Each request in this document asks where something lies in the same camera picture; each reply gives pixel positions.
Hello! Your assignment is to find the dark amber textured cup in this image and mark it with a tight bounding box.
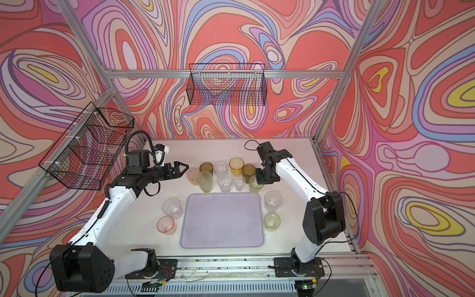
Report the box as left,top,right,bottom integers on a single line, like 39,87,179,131
199,162,214,174

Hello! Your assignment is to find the lavender plastic tray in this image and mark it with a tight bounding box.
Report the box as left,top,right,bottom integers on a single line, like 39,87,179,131
180,193,264,249

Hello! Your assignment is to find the small green glass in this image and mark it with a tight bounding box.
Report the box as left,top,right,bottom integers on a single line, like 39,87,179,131
249,175,263,194

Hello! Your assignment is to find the small clear glass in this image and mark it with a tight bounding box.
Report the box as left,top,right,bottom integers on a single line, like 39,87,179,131
234,176,246,192

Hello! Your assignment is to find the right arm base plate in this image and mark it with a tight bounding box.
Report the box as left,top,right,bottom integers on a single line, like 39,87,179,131
270,256,325,279

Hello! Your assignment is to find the clear glass left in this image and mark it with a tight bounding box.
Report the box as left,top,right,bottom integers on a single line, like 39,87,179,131
162,198,184,220

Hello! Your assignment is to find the clear faceted glass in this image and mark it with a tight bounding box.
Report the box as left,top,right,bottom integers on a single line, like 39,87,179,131
217,173,234,193
264,191,283,212

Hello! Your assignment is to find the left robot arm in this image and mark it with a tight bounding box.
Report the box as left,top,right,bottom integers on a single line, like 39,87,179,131
49,161,189,293

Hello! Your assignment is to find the yellow smooth cup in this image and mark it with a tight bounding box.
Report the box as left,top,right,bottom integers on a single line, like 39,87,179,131
228,157,244,177

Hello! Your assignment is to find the tall pale green cup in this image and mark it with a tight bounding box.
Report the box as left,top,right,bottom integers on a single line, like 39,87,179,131
196,171,214,193

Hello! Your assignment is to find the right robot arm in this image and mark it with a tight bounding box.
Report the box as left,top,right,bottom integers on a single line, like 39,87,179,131
256,142,346,264

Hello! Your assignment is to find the clear tumbler back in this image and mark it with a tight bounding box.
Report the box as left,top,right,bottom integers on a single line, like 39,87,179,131
214,161,229,177

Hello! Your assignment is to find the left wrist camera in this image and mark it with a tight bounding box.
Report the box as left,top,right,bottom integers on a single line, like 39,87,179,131
127,144,170,168

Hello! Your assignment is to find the black wire basket back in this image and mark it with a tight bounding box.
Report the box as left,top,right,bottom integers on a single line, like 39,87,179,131
186,62,267,106

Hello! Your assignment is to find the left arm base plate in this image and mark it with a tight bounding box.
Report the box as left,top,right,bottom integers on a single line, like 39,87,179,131
125,258,178,280

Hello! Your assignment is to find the olive amber textured cup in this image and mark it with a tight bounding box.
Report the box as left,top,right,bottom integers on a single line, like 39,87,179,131
242,164,256,184

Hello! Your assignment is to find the pink cup front left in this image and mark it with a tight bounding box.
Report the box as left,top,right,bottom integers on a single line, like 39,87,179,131
157,216,177,235

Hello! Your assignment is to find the black wire basket left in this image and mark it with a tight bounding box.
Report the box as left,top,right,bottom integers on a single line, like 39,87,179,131
38,102,134,191

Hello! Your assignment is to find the pink textured cup back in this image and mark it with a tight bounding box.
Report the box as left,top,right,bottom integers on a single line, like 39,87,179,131
186,168,200,186

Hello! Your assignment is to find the pale green textured cup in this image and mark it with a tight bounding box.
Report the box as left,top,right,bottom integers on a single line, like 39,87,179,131
263,212,281,231

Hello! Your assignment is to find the black wire basket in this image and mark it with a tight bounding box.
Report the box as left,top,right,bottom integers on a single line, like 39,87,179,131
186,62,267,106
38,102,134,191

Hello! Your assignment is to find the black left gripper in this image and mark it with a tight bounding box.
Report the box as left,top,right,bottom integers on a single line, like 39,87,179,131
142,161,189,185

